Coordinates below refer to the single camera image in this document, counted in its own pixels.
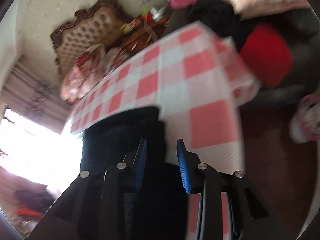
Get black pants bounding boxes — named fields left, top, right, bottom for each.
left=80, top=106, right=188, bottom=239

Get red white checkered tablecloth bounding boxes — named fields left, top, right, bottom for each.
left=69, top=21, right=262, bottom=240

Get floral pink quilt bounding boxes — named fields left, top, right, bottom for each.
left=60, top=44, right=130, bottom=103

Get pink white slipper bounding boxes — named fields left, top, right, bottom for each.
left=289, top=93, right=319, bottom=144

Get pink patterned curtain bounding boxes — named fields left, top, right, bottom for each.
left=1, top=62, right=71, bottom=134

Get dark wooden nightstand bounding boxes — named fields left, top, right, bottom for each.
left=117, top=12, right=171, bottom=55

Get red cushion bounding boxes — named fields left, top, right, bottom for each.
left=240, top=23, right=293, bottom=88

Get tufted tan headboard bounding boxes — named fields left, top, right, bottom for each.
left=50, top=0, right=133, bottom=77

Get colourful cans on nightstand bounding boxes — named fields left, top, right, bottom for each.
left=120, top=7, right=157, bottom=34

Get black leather armchair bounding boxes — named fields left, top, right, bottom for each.
left=165, top=0, right=319, bottom=108

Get white charger with cable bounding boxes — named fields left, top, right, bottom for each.
left=142, top=7, right=168, bottom=42

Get wall socket plate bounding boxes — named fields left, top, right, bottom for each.
left=138, top=0, right=151, bottom=6

